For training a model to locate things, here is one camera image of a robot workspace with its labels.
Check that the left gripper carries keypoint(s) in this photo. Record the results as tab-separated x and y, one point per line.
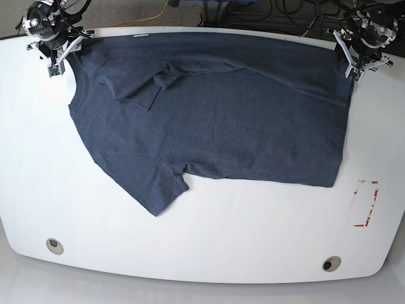
362	49

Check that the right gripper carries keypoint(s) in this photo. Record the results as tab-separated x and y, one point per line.
54	52

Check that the dark blue t-shirt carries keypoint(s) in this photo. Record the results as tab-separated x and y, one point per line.
222	106

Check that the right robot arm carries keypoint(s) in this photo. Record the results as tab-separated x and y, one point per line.
55	30

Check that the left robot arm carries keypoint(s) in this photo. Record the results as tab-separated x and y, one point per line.
353	16

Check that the red tape rectangle marking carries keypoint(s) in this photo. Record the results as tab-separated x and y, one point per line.
364	199

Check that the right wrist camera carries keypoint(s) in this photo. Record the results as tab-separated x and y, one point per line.
56	69

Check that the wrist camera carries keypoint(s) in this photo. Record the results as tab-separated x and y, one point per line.
56	69
354	73

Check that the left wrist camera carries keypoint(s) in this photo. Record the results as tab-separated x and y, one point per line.
354	73

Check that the left table cable grommet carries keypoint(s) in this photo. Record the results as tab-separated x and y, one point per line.
54	246

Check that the table cable grommet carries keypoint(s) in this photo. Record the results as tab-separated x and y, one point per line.
54	246
331	264

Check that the right table cable grommet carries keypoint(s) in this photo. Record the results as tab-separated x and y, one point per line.
331	264

